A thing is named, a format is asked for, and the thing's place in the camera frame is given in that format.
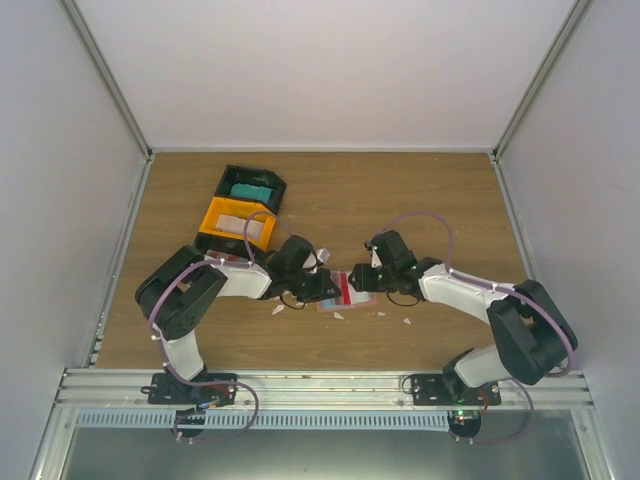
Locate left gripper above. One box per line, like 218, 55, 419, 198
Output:
287, 268, 341, 304

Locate red credit card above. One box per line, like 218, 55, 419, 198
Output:
337, 271, 352, 306

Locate yellow bin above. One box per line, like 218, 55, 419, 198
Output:
195, 196, 276, 251

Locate black bin with red cards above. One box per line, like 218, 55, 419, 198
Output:
194, 232, 270, 260

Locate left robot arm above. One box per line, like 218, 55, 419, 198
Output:
134, 235, 341, 404

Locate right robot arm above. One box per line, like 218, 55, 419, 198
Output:
348, 230, 578, 405

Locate teal cards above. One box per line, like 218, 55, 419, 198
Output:
230, 183, 274, 203

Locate red and white cards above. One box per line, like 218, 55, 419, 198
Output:
205, 250, 249, 263

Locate pale pink cards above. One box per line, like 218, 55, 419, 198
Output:
215, 215, 264, 240

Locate black bin with teal cards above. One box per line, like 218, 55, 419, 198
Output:
215, 165, 287, 214

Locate white debris pile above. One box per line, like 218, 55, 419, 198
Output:
271, 297, 306, 315

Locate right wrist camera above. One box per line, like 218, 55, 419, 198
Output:
370, 249, 383, 269

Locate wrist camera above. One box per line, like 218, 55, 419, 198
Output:
370, 249, 383, 269
303, 247, 330, 273

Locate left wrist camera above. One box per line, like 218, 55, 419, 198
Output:
303, 247, 330, 273

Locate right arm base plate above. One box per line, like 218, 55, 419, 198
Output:
401, 373, 502, 407

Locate aluminium mounting rail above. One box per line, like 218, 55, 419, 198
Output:
54, 369, 594, 410

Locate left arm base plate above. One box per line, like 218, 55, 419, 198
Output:
140, 371, 238, 407

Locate grey slotted cable duct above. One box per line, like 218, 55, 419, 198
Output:
76, 409, 449, 433

